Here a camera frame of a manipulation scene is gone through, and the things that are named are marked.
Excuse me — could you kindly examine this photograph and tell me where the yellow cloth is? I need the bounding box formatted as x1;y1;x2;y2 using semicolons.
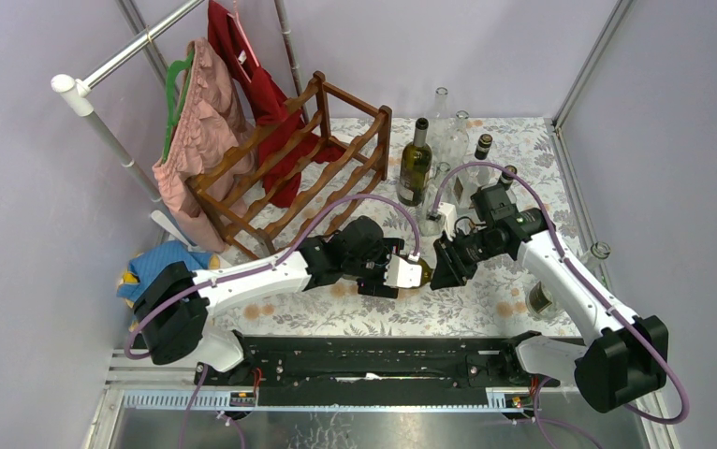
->
116;270;139;308

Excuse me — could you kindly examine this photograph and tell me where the white slotted cable duct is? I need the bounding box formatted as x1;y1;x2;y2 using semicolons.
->
123;384;532;413

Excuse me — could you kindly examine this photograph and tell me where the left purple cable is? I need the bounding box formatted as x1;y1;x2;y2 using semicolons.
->
124;194;422;361

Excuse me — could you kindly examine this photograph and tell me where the floral tablecloth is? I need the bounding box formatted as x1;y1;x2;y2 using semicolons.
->
215;118;586;337

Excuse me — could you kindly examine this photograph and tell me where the brown wooden wine rack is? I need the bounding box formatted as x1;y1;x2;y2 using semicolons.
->
187;71;392;259

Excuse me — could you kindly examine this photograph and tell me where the green clothes hanger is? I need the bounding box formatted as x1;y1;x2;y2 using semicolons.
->
160;50;195;164

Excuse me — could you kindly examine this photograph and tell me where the silver clothes rail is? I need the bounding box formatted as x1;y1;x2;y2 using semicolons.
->
50;0;206;206

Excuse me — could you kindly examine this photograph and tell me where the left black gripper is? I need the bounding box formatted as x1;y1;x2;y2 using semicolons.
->
343;239;403;299

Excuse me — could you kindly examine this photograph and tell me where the clear bottle black cap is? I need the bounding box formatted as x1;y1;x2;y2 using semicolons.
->
453;134;493;208
497;165;518;193

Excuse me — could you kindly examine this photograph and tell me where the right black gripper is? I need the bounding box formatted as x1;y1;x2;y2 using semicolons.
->
430;225;505;291

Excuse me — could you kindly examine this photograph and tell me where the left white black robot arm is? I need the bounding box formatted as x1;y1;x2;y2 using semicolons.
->
132;216;431;384

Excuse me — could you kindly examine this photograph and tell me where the blue cloth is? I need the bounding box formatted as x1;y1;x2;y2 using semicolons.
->
124;240;220;303

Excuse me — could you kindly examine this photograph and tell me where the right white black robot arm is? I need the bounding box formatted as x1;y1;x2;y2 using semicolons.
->
428;186;668;413

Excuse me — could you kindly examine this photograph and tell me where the clear bottle dark label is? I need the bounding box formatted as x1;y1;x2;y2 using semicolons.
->
527;241;611;322

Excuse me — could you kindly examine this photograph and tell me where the clear bottle black cap front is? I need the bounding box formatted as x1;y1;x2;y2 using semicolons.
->
497;165;518;193

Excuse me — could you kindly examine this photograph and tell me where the green wine bottle silver neck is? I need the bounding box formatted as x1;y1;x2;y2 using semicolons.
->
396;117;432;206

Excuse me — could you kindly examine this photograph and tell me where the green wine bottle brown label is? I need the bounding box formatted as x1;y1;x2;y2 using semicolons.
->
417;258;433;287

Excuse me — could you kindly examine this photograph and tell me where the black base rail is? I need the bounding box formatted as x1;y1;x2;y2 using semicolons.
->
193;336;542;394

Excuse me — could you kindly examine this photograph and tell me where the purple cable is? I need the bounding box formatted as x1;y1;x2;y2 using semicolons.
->
431;161;692;427
124;194;422;361

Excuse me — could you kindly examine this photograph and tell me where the clear square glass bottle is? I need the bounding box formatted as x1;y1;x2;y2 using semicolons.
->
417;162;451;237

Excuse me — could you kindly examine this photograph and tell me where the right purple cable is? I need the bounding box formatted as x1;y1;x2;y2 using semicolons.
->
431;161;692;427

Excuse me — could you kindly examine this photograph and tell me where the red hanging garment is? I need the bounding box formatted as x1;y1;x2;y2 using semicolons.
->
207;1;319;208

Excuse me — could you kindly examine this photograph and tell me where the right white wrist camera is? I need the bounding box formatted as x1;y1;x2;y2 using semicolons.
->
424;201;457;240

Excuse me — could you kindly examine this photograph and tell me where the clear bottle black cap rear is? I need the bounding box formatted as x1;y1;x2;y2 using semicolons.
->
453;134;493;208

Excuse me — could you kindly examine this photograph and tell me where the pink hanging garment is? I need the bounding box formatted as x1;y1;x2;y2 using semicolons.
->
153;38;251;253

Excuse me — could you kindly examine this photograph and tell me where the clear tall bottle back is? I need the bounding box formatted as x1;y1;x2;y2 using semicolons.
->
426;86;450;155

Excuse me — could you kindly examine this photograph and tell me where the clear round bottle back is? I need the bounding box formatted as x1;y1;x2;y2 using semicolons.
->
438;109;470;169

